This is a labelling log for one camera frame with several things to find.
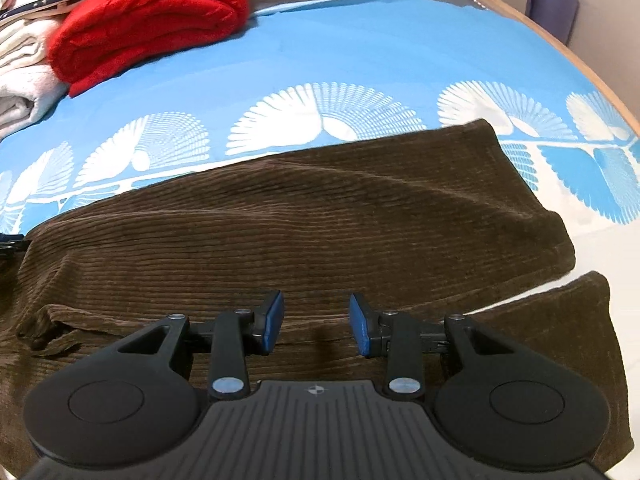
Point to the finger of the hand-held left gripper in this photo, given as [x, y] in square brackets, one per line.
[12, 247]

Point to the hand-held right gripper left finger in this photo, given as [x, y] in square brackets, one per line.
[272, 320]

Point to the blue white printed bed sheet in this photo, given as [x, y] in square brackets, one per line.
[350, 50]

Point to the wooden bed frame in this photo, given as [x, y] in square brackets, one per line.
[550, 45]

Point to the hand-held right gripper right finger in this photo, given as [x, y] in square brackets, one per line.
[361, 325]

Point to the red folded blanket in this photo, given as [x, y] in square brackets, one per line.
[150, 20]

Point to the cream folded blanket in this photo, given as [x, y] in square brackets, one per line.
[25, 90]

